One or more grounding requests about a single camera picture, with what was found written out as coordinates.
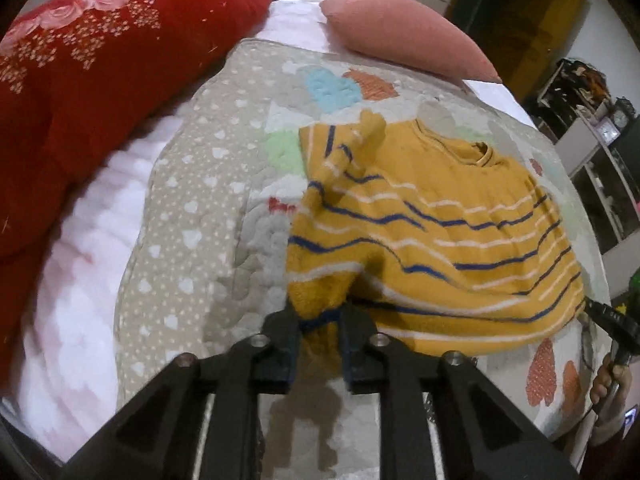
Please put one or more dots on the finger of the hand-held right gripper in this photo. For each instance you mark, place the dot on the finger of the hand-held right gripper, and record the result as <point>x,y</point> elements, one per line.
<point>602,312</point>

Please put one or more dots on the purple square clock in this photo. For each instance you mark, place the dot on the purple square clock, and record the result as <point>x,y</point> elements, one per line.
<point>608,132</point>

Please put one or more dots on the white bed sheet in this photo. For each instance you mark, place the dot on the white bed sheet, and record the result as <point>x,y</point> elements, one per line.
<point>90,285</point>

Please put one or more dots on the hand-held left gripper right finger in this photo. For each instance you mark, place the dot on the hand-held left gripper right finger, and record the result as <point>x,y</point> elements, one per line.
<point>356,355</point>

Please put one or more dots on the person's right hand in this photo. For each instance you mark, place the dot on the person's right hand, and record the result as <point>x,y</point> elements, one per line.
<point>607,385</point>

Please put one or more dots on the yellow striped sweater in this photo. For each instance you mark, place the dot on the yellow striped sweater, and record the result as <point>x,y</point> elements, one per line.
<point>450,200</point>

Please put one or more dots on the pink pillow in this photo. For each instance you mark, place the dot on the pink pillow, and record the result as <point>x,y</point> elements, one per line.
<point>400,30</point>

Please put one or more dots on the dark round clock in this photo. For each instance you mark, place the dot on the dark round clock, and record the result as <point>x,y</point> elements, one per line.
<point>621,117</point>

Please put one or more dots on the white shelf unit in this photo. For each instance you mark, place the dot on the white shelf unit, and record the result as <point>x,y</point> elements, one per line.
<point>600,185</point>

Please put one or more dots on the dark cluttered rack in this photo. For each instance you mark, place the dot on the dark cluttered rack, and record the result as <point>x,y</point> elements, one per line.
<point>570,90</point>

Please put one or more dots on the dark green door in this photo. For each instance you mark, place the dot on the dark green door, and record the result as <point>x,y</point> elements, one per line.
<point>515,20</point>

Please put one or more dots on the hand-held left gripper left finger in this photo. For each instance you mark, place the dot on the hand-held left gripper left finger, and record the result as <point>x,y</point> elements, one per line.
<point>280,345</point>

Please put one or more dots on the red floral quilt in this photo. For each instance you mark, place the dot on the red floral quilt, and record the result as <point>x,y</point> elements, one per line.
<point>100,85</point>

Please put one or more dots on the printed quilted blanket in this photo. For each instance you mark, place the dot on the printed quilted blanket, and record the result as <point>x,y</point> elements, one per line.
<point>200,185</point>

